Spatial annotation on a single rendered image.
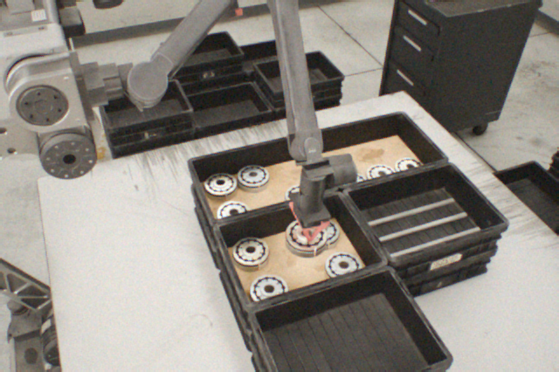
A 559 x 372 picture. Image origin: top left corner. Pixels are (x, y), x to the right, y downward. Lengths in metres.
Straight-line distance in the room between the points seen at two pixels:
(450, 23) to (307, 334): 1.86
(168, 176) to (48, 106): 0.98
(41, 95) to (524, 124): 3.20
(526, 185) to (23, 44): 2.36
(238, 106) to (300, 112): 1.76
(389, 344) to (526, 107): 2.80
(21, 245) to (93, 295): 1.27
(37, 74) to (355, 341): 0.95
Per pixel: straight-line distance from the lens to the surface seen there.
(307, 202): 1.20
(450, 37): 2.87
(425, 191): 1.81
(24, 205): 3.13
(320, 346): 1.39
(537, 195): 2.85
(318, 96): 2.76
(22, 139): 1.56
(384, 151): 1.93
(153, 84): 1.08
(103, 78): 1.10
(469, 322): 1.68
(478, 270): 1.77
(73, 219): 1.94
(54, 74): 1.07
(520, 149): 3.57
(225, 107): 2.90
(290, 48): 1.19
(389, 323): 1.45
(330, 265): 1.50
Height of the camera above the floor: 2.03
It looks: 43 degrees down
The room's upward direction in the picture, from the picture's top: 1 degrees clockwise
